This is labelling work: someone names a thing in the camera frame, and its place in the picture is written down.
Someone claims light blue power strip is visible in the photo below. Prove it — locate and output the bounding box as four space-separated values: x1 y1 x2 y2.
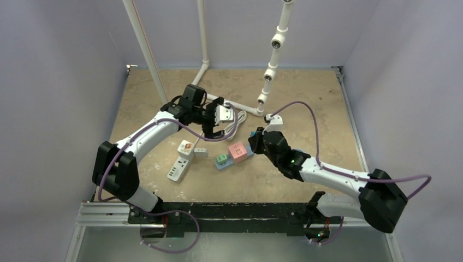
214 145 254 170

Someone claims pink cube adapter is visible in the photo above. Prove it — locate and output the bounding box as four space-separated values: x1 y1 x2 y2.
228 142 247 164

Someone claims white power strip cable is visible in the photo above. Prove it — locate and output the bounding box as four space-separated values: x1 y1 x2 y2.
195 110 248 145

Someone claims green plug adapter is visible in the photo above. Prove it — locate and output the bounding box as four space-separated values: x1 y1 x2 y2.
216 154 228 165

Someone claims white USB power strip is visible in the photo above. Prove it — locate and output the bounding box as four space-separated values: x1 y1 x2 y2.
167 156 191 183

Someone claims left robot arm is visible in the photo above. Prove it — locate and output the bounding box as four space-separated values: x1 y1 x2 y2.
92 84 225 223

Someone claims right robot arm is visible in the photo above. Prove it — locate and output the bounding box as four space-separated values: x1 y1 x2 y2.
248 127 408 233

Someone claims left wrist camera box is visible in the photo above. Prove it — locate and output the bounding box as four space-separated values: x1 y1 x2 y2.
214 105 235 125

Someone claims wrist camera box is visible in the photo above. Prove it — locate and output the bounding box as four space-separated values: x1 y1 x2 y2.
214 105 235 125
264 114 283 132

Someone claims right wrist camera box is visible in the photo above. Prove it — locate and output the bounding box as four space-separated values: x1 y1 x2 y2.
264 114 283 132

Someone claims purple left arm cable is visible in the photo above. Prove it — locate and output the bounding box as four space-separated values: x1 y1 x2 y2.
97 103 240 254

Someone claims aluminium rail right table edge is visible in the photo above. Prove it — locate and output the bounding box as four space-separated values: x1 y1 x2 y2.
332 66 369 171

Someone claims white PVC pipe frame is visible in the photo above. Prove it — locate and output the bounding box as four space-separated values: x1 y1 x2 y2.
123 0 294 116

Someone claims aluminium front rail frame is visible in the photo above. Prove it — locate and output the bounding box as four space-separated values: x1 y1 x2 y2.
66 203 403 261

